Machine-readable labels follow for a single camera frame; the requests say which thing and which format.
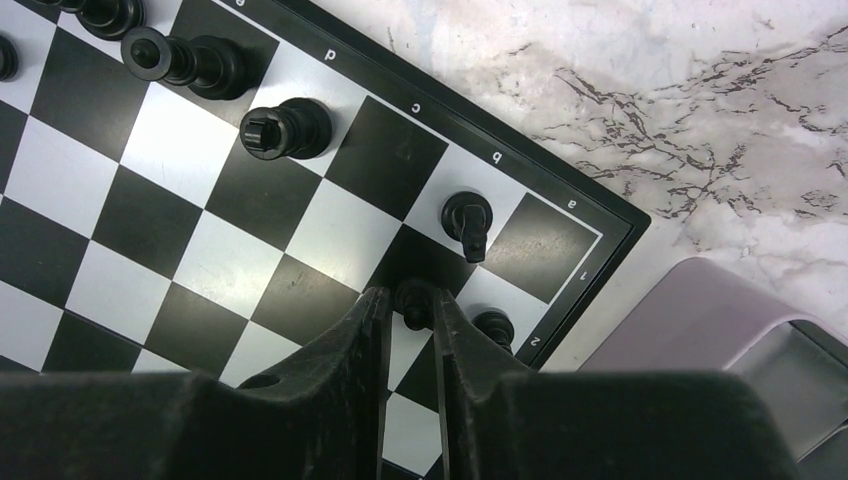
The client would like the black chess piece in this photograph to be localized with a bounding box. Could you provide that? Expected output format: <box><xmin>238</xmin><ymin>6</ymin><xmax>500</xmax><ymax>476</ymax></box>
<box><xmin>35</xmin><ymin>0</ymin><xmax>146</xmax><ymax>41</ymax></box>
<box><xmin>239</xmin><ymin>97</ymin><xmax>333</xmax><ymax>161</ymax></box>
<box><xmin>120</xmin><ymin>27</ymin><xmax>255</xmax><ymax>100</ymax></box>
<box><xmin>0</xmin><ymin>35</ymin><xmax>19</xmax><ymax>82</ymax></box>

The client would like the black and white chessboard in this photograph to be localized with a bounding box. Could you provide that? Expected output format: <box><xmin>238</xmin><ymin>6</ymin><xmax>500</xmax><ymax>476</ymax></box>
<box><xmin>0</xmin><ymin>0</ymin><xmax>653</xmax><ymax>480</ymax></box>

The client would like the silver metal tin lid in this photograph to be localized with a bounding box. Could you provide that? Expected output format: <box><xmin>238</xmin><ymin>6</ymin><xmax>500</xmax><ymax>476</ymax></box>
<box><xmin>581</xmin><ymin>257</ymin><xmax>847</xmax><ymax>479</ymax></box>

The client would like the black chess knight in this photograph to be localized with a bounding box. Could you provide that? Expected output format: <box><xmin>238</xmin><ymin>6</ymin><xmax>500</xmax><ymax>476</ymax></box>
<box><xmin>441</xmin><ymin>191</ymin><xmax>494</xmax><ymax>264</ymax></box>

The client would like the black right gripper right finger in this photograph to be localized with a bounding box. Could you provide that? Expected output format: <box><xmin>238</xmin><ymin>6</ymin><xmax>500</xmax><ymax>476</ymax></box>
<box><xmin>431</xmin><ymin>289</ymin><xmax>800</xmax><ymax>479</ymax></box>

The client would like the black chess pawn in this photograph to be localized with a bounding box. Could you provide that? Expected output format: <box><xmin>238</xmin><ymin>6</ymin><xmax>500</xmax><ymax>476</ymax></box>
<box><xmin>394</xmin><ymin>278</ymin><xmax>435</xmax><ymax>331</ymax></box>

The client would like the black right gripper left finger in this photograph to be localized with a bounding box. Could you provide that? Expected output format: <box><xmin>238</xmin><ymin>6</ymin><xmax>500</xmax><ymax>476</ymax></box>
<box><xmin>1</xmin><ymin>287</ymin><xmax>393</xmax><ymax>479</ymax></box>

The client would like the black chess pawn corner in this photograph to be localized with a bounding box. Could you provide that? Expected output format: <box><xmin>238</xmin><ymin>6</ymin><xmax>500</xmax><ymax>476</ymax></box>
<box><xmin>472</xmin><ymin>310</ymin><xmax>515</xmax><ymax>355</ymax></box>

